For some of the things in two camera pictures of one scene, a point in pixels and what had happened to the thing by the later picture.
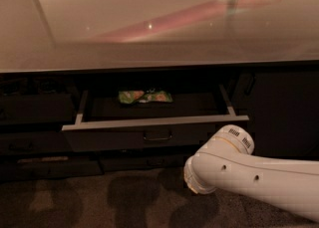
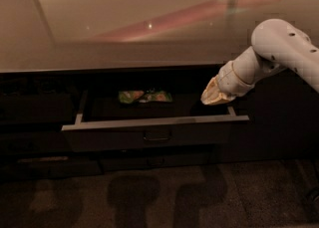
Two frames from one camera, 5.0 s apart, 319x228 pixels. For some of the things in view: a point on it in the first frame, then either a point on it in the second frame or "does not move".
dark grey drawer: x=15 y=142 does not move
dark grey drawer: x=144 y=161 does not move
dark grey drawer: x=39 y=108 does not move
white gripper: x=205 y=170 → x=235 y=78
